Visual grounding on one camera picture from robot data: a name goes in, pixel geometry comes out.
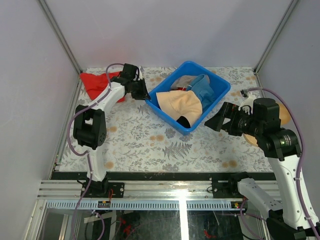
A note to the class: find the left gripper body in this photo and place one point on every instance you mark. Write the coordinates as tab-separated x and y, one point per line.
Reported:
136	88

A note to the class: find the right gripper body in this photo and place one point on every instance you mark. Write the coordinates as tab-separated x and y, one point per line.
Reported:
241	121

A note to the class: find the wooden hat stand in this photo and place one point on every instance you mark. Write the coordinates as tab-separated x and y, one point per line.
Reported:
284	117

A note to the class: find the right aluminium frame post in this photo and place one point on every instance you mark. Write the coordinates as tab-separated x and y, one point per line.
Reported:
281	25

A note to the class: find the red cloth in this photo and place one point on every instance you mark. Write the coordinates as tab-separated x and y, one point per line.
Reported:
94	84

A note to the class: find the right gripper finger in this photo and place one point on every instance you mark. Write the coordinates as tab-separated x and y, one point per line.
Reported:
218	124
225	112

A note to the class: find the beige bucket hat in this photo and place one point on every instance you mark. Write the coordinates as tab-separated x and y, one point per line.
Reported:
182	106

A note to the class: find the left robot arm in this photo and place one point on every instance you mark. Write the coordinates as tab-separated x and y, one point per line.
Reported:
90	128

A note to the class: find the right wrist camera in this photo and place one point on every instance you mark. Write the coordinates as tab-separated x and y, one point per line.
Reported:
247	104

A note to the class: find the left aluminium frame post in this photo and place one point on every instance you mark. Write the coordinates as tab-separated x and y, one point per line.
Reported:
59	34

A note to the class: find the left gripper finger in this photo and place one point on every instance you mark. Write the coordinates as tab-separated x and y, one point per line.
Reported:
144	97
144	87

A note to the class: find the blue bucket hat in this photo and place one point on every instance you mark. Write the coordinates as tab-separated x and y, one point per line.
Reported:
200	86

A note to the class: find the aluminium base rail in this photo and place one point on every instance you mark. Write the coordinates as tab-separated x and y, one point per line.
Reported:
131	190

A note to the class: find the blue plastic bin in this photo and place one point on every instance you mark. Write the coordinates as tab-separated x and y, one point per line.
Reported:
220	86

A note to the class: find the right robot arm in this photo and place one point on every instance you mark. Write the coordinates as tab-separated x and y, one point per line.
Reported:
293	218

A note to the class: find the grey hat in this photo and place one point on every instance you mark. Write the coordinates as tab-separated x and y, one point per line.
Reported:
182	82

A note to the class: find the aluminium frame post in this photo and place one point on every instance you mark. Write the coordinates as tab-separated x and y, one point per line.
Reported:
281	25
59	34

